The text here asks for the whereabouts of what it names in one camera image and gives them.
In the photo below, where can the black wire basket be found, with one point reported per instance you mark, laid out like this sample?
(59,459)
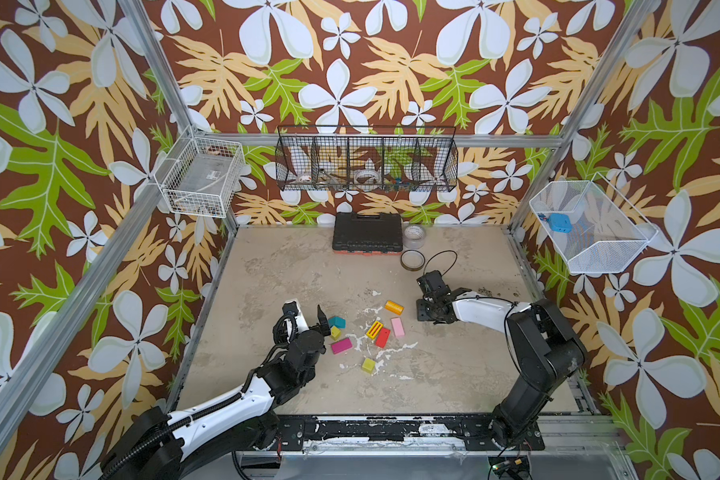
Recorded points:
(408,158)

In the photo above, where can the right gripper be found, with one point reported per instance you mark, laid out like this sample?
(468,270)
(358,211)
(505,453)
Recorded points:
(431,299)

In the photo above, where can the red rectangular block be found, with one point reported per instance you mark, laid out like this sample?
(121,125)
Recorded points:
(382,337)

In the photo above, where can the white mesh basket right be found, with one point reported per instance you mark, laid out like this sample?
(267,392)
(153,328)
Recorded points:
(609,231)

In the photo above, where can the pink rectangular block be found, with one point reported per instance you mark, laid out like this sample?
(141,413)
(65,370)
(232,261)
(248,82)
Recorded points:
(398,327)

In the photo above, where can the clear glass jar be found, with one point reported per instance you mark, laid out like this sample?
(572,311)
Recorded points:
(414,237)

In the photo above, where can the teal roof block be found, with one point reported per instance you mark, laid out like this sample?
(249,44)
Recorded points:
(337,322)

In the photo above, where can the white tape roll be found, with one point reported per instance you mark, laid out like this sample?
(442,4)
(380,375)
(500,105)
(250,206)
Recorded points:
(366,177)

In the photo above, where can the white wire basket left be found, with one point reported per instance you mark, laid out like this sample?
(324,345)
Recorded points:
(200,175)

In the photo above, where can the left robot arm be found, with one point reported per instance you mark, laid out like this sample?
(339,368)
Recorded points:
(161,445)

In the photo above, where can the blue object in basket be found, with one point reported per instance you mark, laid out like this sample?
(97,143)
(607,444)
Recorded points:
(557,222)

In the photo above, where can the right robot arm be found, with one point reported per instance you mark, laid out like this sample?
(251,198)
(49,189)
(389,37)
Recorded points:
(545,349)

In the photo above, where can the magenta rectangular block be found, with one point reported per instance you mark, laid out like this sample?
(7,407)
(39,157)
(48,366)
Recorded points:
(341,346)

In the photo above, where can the black plastic tool case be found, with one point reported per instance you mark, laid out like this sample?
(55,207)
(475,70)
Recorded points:
(368,234)

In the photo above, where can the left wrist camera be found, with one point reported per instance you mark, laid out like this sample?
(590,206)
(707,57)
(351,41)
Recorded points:
(295,321)

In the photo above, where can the yellow green cube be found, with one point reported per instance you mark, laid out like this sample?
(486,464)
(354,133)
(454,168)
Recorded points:
(368,366)

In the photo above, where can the yellow red striped block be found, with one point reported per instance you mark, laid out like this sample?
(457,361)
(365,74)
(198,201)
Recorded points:
(374,330)

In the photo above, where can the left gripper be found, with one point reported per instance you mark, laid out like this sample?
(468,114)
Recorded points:
(325,330)

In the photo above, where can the orange cylinder block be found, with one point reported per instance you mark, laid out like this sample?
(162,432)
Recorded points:
(394,307)

